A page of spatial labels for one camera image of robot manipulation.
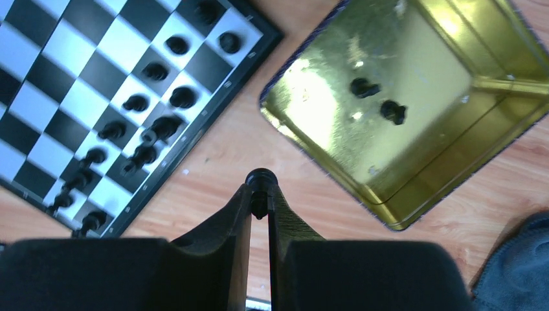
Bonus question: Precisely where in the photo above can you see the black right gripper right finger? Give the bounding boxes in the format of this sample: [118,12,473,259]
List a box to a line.
[267,185,472,310]

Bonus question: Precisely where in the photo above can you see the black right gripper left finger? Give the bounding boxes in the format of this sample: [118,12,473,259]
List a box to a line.
[1,185,252,310]

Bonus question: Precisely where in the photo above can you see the black rook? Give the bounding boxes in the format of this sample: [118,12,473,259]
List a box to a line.
[195,1,218,25]

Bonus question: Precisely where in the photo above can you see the yellow square tin box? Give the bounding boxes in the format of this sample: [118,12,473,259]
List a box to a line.
[260,1,548,231]

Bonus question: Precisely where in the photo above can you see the black pieces in tin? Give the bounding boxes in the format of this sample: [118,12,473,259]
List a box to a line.
[349,77,407,126]

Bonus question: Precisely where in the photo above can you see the black king piece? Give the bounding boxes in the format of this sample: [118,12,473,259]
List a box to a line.
[120,146,157,177]

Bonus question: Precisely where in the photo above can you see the black queen piece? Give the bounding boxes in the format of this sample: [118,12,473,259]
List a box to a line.
[140,116,181,146]

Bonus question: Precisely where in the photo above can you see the black pawn left pair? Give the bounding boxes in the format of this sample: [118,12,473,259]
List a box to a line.
[79,148,107,168]

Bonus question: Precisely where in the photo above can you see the black white chessboard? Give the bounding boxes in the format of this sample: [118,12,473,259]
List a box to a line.
[1,1,283,238]

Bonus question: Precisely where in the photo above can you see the grey crumpled cloth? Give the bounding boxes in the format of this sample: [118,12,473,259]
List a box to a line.
[473,211,548,310]

